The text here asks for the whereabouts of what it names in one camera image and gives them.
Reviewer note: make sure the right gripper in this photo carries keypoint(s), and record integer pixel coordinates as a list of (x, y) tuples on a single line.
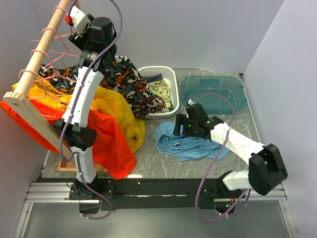
[(182, 119)]

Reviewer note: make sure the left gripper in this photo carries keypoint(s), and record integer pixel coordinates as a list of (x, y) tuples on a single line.
[(80, 41)]

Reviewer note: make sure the light blue shorts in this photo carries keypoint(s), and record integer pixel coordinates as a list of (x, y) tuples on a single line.
[(183, 147)]

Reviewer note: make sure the pink wire hanger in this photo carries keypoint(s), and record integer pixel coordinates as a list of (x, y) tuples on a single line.
[(60, 81), (61, 59), (64, 30), (42, 91)]

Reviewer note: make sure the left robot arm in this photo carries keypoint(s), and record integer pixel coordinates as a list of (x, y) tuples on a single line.
[(98, 50)]

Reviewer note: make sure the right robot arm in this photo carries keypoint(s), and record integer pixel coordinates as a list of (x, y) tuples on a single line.
[(266, 169)]

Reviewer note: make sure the black orange camouflage shorts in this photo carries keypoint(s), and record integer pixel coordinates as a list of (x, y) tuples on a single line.
[(123, 78)]

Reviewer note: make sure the yellow shorts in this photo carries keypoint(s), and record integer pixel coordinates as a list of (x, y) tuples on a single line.
[(111, 103)]

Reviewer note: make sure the lemon print cloth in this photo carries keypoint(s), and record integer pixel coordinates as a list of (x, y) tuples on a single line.
[(162, 89)]

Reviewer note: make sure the teal translucent plastic bin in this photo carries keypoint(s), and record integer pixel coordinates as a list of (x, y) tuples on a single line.
[(216, 90)]

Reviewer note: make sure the white perforated plastic basket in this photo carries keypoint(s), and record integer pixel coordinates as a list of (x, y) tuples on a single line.
[(170, 76)]

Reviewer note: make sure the dark grey cloth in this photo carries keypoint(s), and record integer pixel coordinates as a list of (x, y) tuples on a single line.
[(154, 78)]

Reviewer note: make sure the wooden clothes rack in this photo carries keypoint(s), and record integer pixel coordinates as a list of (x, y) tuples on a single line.
[(18, 100)]

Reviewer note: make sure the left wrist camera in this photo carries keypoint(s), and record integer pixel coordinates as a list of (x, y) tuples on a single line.
[(78, 20)]

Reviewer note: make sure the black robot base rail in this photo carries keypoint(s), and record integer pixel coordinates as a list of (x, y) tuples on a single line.
[(142, 193)]

